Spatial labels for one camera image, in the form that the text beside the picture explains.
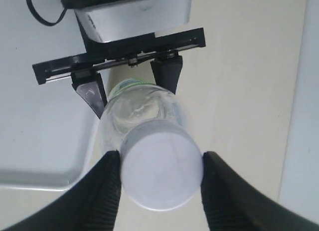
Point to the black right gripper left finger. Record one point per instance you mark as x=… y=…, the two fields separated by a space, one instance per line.
x=90 y=205

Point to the white bottle cap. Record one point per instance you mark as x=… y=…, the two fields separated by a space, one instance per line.
x=161 y=165

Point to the clear plastic drink bottle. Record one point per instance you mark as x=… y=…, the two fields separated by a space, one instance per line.
x=132 y=102

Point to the white rectangular plastic tray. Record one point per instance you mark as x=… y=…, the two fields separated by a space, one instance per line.
x=46 y=131

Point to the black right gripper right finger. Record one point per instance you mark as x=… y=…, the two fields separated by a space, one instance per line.
x=231 y=204

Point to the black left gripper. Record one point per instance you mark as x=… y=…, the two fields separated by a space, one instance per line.
x=162 y=51

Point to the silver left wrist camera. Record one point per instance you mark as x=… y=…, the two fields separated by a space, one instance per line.
x=111 y=20

